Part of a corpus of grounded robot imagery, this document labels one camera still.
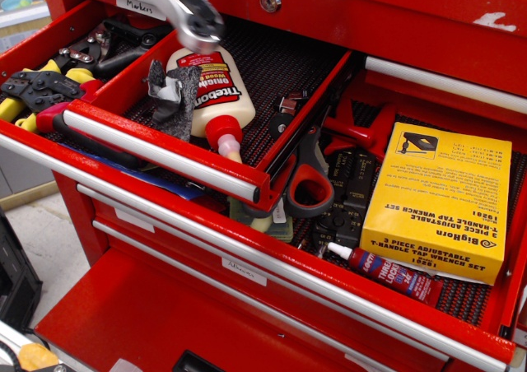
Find white Markers label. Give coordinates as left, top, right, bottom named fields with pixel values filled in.
left=115, top=0, right=166, bottom=21

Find small silver black snips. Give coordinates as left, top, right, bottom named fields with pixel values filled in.
left=54, top=24, right=112, bottom=74

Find grey sandpaper scrap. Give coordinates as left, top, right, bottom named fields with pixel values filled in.
left=147, top=60, right=202, bottom=142

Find red clamp tool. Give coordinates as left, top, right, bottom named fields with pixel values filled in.
left=323, top=101, right=396, bottom=163

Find silver chest lock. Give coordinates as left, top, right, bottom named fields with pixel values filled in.
left=259, top=0, right=282, bottom=14

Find yellow tap wrench set box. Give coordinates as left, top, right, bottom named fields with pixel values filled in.
left=360, top=122, right=512, bottom=285

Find red Loctite threadlocker tube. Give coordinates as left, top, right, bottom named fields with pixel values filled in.
left=328, top=242, right=442, bottom=307

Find white Adhesives label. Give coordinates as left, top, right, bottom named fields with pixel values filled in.
left=222, top=258, right=267, bottom=286

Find small red brown clips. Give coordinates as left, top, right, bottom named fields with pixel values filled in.
left=273, top=90, right=310, bottom=115

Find small open red drawer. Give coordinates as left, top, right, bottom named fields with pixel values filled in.
left=61, top=16, right=352, bottom=217

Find yellow cloth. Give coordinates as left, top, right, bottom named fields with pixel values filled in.
left=18, top=343, right=60, bottom=371

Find red tool chest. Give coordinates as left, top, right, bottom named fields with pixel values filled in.
left=1, top=0, right=526, bottom=371

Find red black scissors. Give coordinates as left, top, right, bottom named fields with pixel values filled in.
left=270, top=125, right=334, bottom=218

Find blue flat package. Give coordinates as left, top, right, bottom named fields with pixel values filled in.
left=62, top=143, right=216, bottom=209

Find yellow handled crimping tool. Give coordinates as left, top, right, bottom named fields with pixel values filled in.
left=1, top=60, right=103, bottom=133

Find green yellow small box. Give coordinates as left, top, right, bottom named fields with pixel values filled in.
left=227, top=197, right=294, bottom=243

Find black plastic crate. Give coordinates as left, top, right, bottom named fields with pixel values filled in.
left=1, top=211, right=43, bottom=331

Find large open red drawer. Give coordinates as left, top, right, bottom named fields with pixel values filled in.
left=1, top=9, right=526, bottom=371

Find black round magnet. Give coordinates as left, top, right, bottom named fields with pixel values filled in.
left=268, top=113, right=294, bottom=141

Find black wire stripper tool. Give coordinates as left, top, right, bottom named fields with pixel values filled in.
left=291, top=147, right=377, bottom=255

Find red handled black tool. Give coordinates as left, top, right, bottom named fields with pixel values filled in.
left=36, top=78, right=150, bottom=170

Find black pliers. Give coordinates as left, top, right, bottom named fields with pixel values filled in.
left=94, top=18, right=173, bottom=79

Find Titebond wood glue bottle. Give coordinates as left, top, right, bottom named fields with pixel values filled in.
left=166, top=46, right=256, bottom=163

